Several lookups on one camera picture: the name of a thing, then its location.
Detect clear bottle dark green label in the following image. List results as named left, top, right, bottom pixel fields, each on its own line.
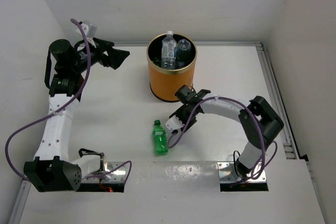
left=176, top=39, right=191, bottom=68

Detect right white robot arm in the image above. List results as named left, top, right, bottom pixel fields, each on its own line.
left=165, top=85, right=284, bottom=182

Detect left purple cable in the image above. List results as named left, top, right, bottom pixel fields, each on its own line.
left=4, top=18, right=132, bottom=183

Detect metal base plate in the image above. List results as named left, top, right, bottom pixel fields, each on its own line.
left=217, top=162, right=267, bottom=184
left=82, top=161, right=130, bottom=184

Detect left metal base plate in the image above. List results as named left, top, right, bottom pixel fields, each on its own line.
left=82, top=161, right=130, bottom=184

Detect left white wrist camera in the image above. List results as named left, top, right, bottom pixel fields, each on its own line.
left=79, top=20, right=97, bottom=38

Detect orange cylindrical bin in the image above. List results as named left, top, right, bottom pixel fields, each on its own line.
left=146, top=34, right=197, bottom=102

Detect clear bottle white blue label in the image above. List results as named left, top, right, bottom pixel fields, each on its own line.
left=161, top=31, right=176, bottom=70

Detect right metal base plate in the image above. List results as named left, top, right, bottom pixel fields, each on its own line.
left=217, top=162, right=267, bottom=184

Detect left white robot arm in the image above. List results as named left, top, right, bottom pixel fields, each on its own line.
left=24, top=38, right=130, bottom=193

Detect green Sprite bottle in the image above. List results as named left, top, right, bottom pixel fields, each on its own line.
left=152, top=120, right=169, bottom=156

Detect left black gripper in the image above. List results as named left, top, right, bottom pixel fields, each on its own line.
left=70, top=37, right=128, bottom=73

